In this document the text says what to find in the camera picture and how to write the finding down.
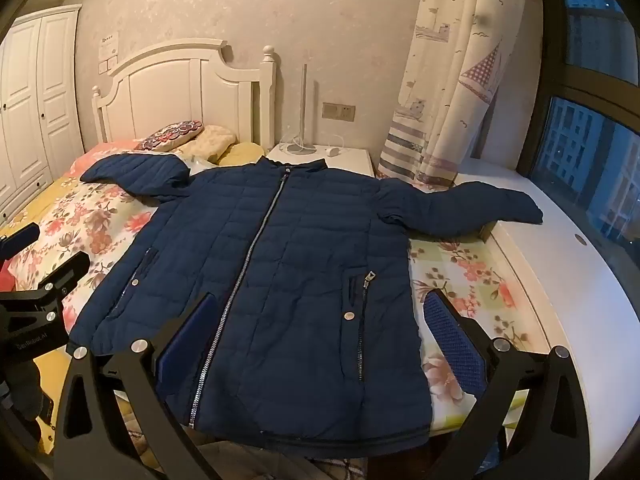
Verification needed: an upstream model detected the white pole lamp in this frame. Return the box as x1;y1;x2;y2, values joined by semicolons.
284;63;319;156

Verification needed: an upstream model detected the yellow pillow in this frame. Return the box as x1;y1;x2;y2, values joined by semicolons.
217;142;266;166

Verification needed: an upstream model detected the white bed headboard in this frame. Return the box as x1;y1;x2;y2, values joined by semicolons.
91;40;277;150

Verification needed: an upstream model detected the navy puffer jacket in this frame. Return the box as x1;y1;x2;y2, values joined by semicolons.
69;154;544;459

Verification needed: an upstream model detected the wall socket plate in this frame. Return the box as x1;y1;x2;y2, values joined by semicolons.
322;102;356;122

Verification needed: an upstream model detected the embroidered flower pillow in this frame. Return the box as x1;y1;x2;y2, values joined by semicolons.
134;120;206;153

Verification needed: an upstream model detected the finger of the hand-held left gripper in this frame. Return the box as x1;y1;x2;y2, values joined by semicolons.
0;251;91;333
0;222;41;262

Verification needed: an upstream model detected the white charger with cable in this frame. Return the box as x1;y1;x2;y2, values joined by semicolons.
280;135;343;157

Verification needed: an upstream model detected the yellow bed sheet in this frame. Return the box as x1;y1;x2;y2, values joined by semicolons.
0;170;126;461

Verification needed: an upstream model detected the sailboat print curtain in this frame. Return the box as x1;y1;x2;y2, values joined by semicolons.
377;0;532;192

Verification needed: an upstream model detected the white window seat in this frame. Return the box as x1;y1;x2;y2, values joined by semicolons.
450;169;640;461

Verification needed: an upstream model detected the floral bed sheet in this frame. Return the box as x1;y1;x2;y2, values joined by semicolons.
10;160;553;441

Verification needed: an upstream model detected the cream pillow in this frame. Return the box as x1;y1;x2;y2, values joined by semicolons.
172;125;238;164

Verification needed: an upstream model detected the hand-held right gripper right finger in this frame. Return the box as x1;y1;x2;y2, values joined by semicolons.
422;287;591;480

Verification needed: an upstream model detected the white nightstand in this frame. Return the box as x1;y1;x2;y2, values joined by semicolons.
267;142;375;179

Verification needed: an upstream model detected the white wardrobe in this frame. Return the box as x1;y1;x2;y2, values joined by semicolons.
0;4;84;222

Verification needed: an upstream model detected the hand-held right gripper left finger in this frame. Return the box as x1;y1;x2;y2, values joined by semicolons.
52;292;221;480

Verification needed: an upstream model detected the dark framed window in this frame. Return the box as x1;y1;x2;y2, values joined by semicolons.
517;0;640;266

